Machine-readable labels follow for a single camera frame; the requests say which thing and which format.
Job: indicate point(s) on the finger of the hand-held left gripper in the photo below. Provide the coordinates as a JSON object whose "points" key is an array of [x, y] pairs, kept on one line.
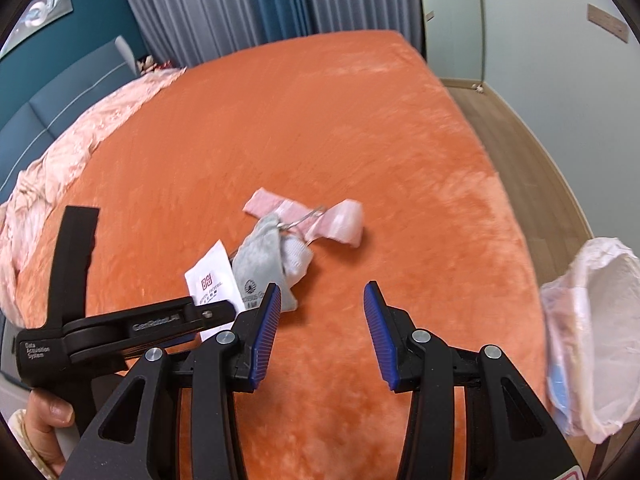
{"points": [[75, 260], [150, 327]]}

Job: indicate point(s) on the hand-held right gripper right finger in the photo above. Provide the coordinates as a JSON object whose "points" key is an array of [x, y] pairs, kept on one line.
{"points": [[377, 335]]}

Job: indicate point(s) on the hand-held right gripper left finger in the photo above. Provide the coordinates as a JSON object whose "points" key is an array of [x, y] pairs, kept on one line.
{"points": [[262, 332]]}

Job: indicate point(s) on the white paper packet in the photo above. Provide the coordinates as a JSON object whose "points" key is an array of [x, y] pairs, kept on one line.
{"points": [[212, 270]]}

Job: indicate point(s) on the white sock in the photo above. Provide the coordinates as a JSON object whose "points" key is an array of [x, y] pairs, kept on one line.
{"points": [[297, 260]]}

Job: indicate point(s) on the pink paper strip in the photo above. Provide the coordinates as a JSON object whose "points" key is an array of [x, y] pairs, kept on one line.
{"points": [[270, 204]]}

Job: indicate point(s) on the white bin liner bag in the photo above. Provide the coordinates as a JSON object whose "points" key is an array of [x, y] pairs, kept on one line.
{"points": [[600, 320]]}

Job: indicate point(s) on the person's left hand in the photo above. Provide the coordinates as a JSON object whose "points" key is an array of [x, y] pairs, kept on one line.
{"points": [[50, 412]]}

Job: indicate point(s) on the pale pink quilt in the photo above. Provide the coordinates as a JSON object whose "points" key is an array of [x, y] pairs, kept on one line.
{"points": [[65, 160]]}

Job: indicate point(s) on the blue padded headboard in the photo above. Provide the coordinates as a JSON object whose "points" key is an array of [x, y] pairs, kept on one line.
{"points": [[55, 105]]}

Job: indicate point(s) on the orange plush blanket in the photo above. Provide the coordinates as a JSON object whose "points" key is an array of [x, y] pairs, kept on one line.
{"points": [[350, 135]]}

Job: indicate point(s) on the small doll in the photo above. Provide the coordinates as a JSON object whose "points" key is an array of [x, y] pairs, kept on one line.
{"points": [[150, 64]]}

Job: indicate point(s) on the grey curtain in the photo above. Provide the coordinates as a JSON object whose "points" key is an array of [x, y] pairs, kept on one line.
{"points": [[200, 10]]}

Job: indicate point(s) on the standing mirror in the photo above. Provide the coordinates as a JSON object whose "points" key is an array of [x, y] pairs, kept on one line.
{"points": [[450, 20]]}

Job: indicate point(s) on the blue curtain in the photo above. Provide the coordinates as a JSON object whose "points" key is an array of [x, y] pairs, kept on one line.
{"points": [[280, 0]]}

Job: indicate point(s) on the framed wall picture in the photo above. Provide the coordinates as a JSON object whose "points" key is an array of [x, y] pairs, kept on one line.
{"points": [[45, 10]]}

